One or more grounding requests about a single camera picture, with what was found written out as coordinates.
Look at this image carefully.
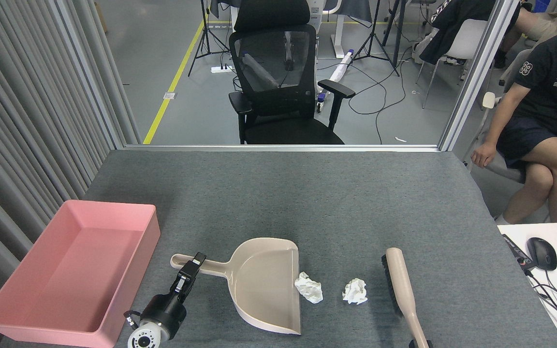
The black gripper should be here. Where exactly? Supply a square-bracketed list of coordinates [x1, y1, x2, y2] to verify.
[141, 252, 207, 340]

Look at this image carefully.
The beige hand brush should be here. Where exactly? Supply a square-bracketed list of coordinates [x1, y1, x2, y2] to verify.
[381, 247, 430, 348]

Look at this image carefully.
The beige plastic dustpan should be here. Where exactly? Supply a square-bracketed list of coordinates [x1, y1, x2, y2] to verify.
[170, 237, 302, 335]

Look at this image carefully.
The white paper ball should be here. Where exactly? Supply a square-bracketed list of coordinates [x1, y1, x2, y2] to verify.
[294, 272, 323, 304]
[342, 278, 368, 305]

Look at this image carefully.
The pink plastic bin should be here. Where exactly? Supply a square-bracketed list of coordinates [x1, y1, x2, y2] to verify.
[0, 200, 161, 348]

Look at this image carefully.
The person's right hand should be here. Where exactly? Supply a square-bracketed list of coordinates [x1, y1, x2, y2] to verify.
[471, 143, 498, 168]

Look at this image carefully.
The black flat device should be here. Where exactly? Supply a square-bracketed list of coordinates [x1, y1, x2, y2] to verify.
[502, 234, 536, 271]

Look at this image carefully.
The black computer mouse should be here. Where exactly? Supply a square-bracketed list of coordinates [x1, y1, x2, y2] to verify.
[526, 237, 557, 271]

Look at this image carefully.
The grey upholstered chair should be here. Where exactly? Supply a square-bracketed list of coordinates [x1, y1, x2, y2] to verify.
[463, 47, 557, 184]

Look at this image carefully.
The black mesh office chair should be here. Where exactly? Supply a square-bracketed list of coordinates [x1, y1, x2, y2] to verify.
[228, 0, 356, 145]

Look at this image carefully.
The black tripod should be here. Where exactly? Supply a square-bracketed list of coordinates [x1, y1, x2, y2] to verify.
[353, 0, 401, 77]
[188, 0, 231, 77]

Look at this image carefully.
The grey pleated curtain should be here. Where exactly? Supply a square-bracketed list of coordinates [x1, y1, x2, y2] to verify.
[0, 0, 141, 348]

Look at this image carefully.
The white blue floor device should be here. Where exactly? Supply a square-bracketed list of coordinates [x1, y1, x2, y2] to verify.
[329, 48, 355, 85]

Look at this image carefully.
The white stand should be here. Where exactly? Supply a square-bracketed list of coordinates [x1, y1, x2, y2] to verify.
[308, 0, 352, 59]

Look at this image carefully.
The white chair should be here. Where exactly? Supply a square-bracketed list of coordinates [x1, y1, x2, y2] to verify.
[415, 19, 489, 109]

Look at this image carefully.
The black jacket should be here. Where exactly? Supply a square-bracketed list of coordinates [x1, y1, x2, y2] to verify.
[421, 0, 498, 66]

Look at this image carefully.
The seated person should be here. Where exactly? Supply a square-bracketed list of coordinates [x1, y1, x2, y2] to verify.
[494, 0, 557, 69]

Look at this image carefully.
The black desk cable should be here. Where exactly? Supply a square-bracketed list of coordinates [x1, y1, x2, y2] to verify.
[524, 267, 557, 322]

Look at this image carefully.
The silver frame rail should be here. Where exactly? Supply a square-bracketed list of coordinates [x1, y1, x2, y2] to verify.
[124, 144, 441, 153]

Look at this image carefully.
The black floor cable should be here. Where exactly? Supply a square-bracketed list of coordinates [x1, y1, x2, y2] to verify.
[346, 46, 436, 145]

